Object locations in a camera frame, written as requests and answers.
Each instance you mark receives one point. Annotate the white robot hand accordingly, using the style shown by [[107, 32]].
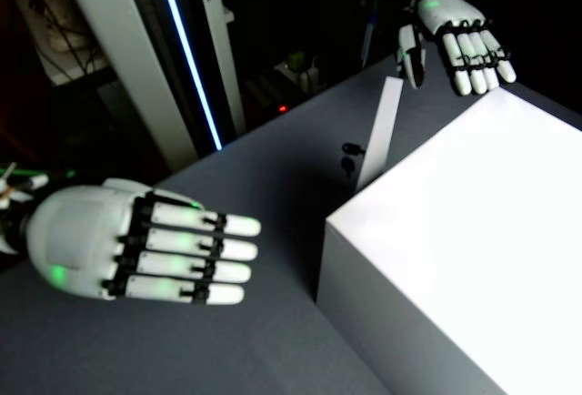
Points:
[[77, 235], [443, 13]]

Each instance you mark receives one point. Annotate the white box lid flap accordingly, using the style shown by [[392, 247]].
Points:
[[382, 126]]

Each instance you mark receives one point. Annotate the large white box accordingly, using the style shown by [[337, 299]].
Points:
[[454, 231]]

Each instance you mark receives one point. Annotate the grey table cloth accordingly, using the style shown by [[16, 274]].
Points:
[[182, 345]]

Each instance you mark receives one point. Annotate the white pillar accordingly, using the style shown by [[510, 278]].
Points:
[[132, 49]]

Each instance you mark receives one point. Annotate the blue light strip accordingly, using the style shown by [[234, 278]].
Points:
[[191, 58]]

